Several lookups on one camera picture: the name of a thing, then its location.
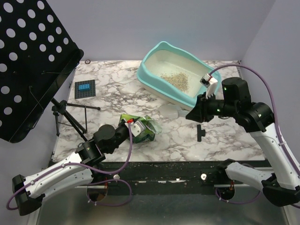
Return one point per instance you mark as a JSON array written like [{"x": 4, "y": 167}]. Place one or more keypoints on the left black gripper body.
[{"x": 120, "y": 134}]

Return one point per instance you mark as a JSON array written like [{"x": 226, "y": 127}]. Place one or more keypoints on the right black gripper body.
[{"x": 199, "y": 108}]

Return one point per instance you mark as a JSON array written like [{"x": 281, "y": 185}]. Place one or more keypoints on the black bag clip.
[{"x": 200, "y": 133}]

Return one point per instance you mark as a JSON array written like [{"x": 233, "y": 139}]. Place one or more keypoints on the clear plastic scoop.
[{"x": 172, "y": 111}]

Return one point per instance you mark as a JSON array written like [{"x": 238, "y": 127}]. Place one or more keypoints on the teal white litter box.
[{"x": 165, "y": 58}]

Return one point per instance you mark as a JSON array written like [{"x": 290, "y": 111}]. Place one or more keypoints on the green litter bag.
[{"x": 152, "y": 128}]

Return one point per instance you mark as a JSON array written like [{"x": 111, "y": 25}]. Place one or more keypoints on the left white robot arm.
[{"x": 81, "y": 167}]

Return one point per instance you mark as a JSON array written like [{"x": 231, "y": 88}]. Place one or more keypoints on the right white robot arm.
[{"x": 282, "y": 186}]

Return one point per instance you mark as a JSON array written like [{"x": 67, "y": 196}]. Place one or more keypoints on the beige litter pellets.
[{"x": 178, "y": 80}]

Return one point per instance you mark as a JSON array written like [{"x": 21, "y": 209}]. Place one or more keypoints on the black stand tripod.
[{"x": 60, "y": 108}]

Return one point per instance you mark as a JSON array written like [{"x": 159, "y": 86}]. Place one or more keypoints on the dark grey lego baseplate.
[{"x": 85, "y": 94}]

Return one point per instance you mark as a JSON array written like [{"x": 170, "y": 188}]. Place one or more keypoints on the blue lego brick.
[{"x": 84, "y": 87}]

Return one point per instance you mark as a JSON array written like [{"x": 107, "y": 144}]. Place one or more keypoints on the black perforated music stand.
[{"x": 36, "y": 57}]

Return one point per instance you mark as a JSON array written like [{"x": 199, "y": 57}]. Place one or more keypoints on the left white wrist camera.
[{"x": 136, "y": 126}]

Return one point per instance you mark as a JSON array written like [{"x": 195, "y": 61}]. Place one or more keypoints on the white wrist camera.
[
  {"x": 136, "y": 126},
  {"x": 210, "y": 83}
]

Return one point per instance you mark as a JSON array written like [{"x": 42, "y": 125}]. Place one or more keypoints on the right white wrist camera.
[{"x": 210, "y": 83}]

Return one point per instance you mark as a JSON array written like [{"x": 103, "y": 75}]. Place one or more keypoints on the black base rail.
[{"x": 166, "y": 178}]

